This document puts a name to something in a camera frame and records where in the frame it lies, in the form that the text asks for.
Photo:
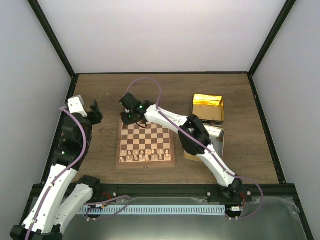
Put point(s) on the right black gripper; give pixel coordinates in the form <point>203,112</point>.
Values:
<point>125,120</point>

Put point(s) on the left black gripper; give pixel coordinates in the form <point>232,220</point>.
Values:
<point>96,114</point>

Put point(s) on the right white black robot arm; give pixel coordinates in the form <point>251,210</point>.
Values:
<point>194,138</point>

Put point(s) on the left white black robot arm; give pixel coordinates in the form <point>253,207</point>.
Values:
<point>52,213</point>

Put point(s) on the wooden chess board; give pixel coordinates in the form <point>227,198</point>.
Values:
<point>144,136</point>

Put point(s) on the row of white chess pieces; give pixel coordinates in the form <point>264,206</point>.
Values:
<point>146,155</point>

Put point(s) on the gold tin lid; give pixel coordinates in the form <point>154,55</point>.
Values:
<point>209,108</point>

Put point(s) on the gold tin box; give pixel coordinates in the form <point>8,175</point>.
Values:
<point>217,137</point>

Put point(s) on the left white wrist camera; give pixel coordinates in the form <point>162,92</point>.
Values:
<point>76,105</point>

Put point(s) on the black enclosure frame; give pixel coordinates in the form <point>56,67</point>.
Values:
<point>280,20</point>

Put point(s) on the black aluminium front rail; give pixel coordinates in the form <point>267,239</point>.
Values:
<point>199,190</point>

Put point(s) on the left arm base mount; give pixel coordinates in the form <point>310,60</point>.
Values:
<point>103,192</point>

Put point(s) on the light blue slotted cable duct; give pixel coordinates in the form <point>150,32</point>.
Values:
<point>205,210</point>

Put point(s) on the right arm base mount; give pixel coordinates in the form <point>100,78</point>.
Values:
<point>217,193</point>

